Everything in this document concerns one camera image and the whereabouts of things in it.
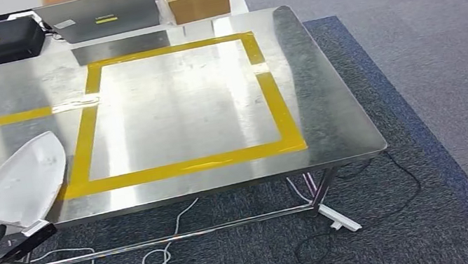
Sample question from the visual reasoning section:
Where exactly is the white power strip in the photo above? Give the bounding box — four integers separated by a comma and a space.
316, 197, 363, 237

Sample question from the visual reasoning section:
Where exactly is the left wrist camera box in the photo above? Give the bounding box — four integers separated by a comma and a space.
0, 217, 62, 264

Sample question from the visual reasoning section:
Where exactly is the grey laptop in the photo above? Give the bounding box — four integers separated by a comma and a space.
31, 0, 163, 50

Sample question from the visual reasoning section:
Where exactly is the yellow tape square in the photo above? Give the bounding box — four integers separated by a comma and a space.
36, 24, 311, 203

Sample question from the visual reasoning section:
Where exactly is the steel workbench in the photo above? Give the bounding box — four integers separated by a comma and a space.
0, 0, 400, 264

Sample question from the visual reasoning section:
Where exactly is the white curved plastic part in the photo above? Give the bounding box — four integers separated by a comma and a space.
0, 128, 77, 233

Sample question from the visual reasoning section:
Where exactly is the black floor cable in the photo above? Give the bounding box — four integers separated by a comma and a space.
281, 146, 432, 264

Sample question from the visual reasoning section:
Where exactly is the cardboard box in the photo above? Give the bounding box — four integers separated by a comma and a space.
165, 0, 234, 27

